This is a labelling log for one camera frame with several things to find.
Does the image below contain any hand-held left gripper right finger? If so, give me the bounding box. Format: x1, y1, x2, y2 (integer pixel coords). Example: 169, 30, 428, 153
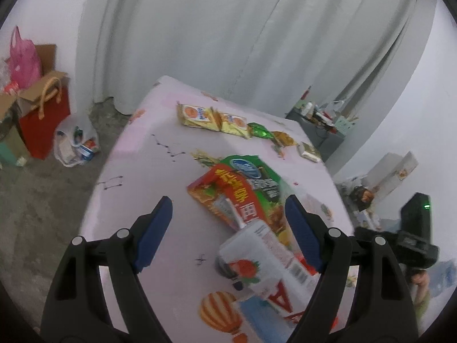
284, 195, 418, 343

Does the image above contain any grey cabinet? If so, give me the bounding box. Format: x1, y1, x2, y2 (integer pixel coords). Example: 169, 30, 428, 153
286, 109, 352, 173

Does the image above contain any cardboard box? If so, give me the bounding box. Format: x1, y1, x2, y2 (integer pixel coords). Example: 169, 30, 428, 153
0, 45, 69, 122

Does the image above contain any white bottle with red cap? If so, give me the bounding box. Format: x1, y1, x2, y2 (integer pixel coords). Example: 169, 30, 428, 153
216, 220, 338, 331

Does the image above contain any green foil packet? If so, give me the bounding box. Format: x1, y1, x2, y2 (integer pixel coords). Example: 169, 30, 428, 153
247, 122, 275, 140

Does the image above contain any white plastic bag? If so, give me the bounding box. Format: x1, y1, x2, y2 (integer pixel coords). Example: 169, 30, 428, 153
53, 114, 100, 167

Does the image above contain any red gift bag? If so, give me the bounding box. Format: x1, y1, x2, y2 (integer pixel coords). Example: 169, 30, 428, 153
19, 77, 71, 160

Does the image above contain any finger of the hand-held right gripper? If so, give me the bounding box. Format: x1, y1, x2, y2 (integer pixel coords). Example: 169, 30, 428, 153
354, 227, 398, 248

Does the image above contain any dark snack bag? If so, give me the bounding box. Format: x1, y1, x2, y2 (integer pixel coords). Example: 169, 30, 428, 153
348, 186, 376, 212

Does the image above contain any green chip bag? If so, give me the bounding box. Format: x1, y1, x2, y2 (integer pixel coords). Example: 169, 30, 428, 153
219, 154, 298, 252

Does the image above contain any orange-brown snack packet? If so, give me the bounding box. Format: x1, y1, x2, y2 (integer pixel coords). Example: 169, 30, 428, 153
272, 131, 298, 149

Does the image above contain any white and gold box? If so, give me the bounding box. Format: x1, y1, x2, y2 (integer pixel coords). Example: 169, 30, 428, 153
297, 142, 322, 163

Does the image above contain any white curtain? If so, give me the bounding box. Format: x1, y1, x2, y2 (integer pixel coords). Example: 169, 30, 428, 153
75, 0, 438, 124

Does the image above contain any pink plastic bag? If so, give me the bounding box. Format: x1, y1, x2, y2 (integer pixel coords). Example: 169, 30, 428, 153
8, 26, 42, 90

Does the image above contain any green pencil box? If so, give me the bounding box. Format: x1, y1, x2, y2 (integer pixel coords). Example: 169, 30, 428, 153
334, 116, 353, 133

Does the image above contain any person's right hand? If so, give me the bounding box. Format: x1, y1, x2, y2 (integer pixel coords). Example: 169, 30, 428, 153
410, 271, 430, 302

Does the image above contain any green gift box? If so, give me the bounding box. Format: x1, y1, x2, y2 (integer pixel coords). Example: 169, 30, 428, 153
0, 121, 31, 167

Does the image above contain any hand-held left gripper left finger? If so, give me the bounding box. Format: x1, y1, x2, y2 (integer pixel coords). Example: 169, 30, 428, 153
40, 196, 174, 343

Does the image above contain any red snack packet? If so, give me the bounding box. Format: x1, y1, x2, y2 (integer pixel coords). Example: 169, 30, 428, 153
187, 164, 286, 244

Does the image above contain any yellow snack packet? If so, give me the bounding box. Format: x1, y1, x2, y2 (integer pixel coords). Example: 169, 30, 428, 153
218, 111, 251, 138
177, 103, 222, 131

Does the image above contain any floral paper roll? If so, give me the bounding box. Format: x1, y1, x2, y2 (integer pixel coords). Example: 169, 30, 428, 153
368, 152, 419, 194

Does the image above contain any blue medicine box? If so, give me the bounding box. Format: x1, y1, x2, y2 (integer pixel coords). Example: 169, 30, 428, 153
234, 295, 301, 343

